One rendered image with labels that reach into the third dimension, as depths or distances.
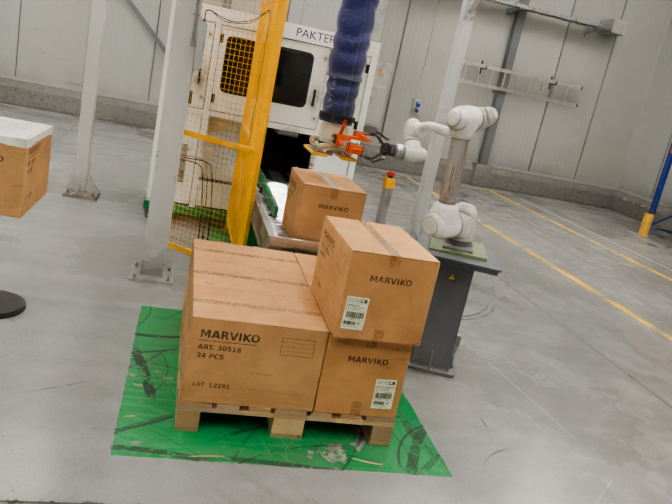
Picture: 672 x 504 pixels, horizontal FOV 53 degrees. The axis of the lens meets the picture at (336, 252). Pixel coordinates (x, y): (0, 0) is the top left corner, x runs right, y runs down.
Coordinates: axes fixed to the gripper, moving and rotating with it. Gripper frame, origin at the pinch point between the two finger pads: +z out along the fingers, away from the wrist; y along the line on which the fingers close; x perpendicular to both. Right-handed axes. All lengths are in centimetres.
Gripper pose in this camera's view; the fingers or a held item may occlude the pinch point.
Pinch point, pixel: (363, 145)
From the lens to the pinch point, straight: 421.9
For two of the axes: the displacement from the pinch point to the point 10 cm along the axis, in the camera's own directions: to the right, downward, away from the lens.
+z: -9.6, -1.3, -2.5
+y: -1.9, 9.5, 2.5
